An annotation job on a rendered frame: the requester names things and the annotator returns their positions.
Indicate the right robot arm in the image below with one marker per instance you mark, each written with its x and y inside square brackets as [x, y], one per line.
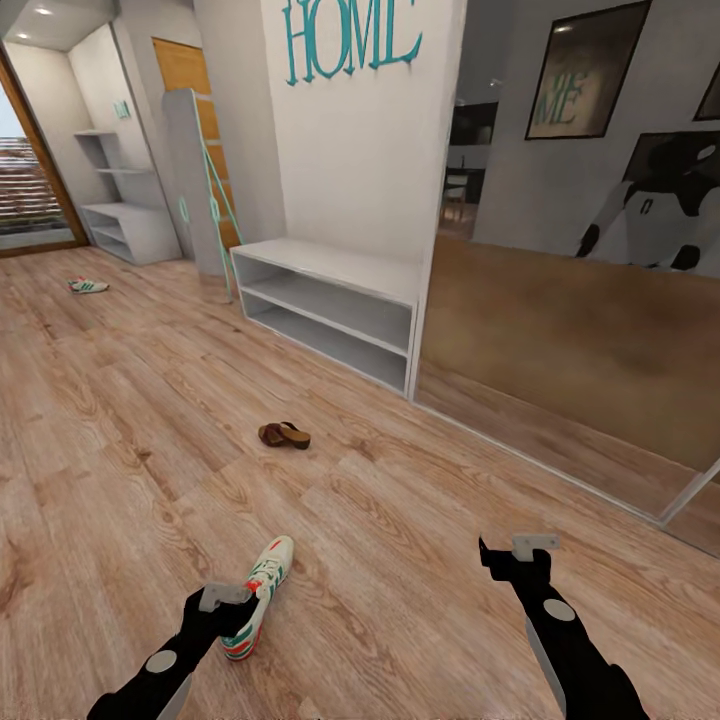
[585, 686]

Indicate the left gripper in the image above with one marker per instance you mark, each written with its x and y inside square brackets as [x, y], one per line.
[225, 621]

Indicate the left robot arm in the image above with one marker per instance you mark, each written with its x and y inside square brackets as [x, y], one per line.
[160, 690]

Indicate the standing mirror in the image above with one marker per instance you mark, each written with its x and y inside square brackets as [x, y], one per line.
[193, 163]

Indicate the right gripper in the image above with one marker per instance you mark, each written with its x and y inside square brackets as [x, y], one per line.
[504, 566]

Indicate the sandal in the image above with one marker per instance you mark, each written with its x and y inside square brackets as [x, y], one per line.
[276, 434]

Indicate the gym shoe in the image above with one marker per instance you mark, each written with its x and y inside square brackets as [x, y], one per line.
[269, 572]
[84, 286]

